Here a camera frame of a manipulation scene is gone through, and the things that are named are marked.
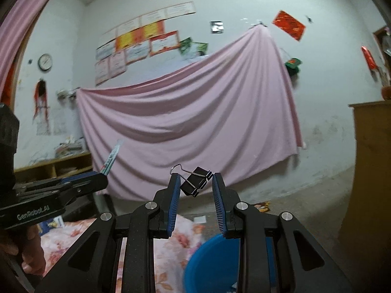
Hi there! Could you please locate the red tassel wall ornament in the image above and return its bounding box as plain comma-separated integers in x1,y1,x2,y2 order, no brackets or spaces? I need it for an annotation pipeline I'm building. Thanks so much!
33,79,51,120

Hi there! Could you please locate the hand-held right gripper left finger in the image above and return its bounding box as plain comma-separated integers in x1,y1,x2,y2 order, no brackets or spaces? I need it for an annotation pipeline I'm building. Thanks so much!
35,172,181,293

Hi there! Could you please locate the floral blanket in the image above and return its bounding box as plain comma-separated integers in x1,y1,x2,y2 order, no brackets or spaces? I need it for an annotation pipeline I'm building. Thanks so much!
38,214,206,293

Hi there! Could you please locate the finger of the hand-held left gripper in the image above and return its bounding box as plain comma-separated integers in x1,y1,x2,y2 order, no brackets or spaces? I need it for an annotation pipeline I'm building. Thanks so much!
15,172,109,190
59,181,109,206

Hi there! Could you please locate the wooden wall shelf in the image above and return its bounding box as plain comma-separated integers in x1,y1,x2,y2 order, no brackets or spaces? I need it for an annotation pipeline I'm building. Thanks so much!
14,152,94,184

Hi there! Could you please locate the wooden cabinet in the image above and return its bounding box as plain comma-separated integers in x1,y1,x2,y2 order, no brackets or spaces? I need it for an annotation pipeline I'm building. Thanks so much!
337,100,391,251

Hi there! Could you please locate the round wall clock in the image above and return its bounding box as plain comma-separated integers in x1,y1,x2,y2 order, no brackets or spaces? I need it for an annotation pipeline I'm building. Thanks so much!
37,53,54,72

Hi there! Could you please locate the pink door curtain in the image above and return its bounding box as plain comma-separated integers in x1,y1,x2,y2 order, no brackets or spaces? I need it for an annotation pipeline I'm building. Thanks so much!
0,0,60,98

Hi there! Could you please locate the pink hanging sheet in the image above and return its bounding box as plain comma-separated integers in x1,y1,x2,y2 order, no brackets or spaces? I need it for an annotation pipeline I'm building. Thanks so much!
76,25,308,202

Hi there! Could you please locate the group of wall certificates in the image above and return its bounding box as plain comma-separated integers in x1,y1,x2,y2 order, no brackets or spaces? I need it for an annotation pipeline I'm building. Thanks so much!
95,1,196,86

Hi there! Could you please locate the blue white cartoon packet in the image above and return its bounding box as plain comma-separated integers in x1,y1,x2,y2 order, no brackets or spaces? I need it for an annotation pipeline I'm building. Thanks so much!
38,217,65,231

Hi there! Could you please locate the red wall paper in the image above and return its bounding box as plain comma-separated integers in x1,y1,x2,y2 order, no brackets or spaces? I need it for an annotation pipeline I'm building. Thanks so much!
272,10,307,42

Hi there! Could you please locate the green hanging ornament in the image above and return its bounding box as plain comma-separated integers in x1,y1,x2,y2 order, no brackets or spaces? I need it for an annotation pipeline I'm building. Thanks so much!
285,57,303,75

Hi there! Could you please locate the colourful snack wrapper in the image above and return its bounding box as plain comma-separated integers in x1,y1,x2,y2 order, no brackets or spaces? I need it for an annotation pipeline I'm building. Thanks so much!
252,201,272,214

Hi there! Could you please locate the black binder clip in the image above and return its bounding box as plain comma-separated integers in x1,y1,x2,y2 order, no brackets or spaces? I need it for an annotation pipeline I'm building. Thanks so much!
170,164,213,198

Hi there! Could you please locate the pile of papers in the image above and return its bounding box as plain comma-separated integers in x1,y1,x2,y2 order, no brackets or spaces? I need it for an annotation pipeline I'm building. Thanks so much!
55,136,88,159

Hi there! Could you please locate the person's left hand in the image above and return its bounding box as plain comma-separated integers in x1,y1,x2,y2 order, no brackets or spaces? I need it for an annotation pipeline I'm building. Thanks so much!
0,223,47,277

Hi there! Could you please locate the green wall flyer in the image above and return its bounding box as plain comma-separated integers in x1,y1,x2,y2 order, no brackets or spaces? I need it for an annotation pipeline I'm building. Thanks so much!
179,37,193,56
193,41,209,58

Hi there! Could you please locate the red hanging ornament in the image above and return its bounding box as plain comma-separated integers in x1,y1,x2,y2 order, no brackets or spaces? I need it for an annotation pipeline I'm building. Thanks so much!
361,46,378,75

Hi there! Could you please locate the white green paper packet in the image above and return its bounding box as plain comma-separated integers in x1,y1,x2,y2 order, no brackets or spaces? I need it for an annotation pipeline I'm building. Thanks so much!
100,139,124,176

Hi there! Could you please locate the blue plastic basin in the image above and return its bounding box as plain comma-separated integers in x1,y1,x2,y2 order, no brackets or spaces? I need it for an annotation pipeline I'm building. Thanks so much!
183,233,277,293

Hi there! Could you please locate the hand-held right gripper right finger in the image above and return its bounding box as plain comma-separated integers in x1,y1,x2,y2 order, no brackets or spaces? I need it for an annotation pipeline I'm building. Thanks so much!
212,172,356,293

